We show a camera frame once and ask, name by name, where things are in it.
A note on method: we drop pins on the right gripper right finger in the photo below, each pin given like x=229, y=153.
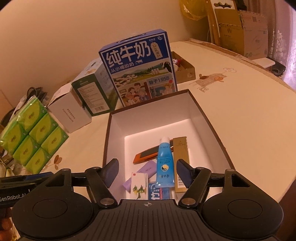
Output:
x=195, y=180

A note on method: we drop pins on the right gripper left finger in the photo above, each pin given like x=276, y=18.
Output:
x=99, y=181

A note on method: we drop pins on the blue white ointment tube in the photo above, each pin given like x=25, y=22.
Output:
x=165, y=165

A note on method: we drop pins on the gold slim carton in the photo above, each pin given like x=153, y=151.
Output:
x=180, y=151

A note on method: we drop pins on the small white medicine box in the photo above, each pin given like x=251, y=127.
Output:
x=139, y=185

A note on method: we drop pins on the blue dental floss pick box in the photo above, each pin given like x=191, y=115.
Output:
x=159, y=193

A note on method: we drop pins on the orange utility knife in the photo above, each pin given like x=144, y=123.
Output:
x=146, y=155

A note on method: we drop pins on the green tissue pack bundle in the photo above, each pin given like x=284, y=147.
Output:
x=32, y=136

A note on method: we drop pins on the white cardboard box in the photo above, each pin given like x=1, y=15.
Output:
x=68, y=109

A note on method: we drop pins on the dark green labelled box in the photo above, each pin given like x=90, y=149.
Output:
x=95, y=88

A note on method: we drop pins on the small open cardboard tray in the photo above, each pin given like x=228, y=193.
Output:
x=184, y=71

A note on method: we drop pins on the blue milk carton box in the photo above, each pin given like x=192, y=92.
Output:
x=140, y=67

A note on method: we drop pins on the large brown cardboard box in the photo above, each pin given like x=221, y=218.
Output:
x=243, y=32

